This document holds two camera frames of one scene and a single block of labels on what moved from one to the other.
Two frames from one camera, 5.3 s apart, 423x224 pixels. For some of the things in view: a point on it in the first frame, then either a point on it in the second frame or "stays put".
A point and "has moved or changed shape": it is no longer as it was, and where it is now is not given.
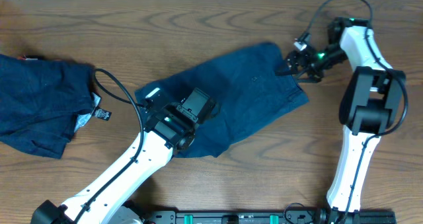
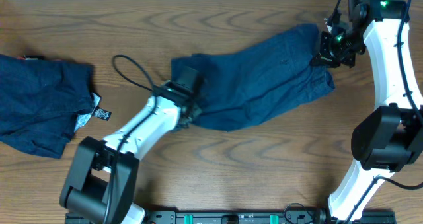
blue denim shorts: x=246 y=88 has moved or changed shape
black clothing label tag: x=102 y=113 stays put
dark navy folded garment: x=43 y=102 stays put
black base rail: x=269 y=217 stays put
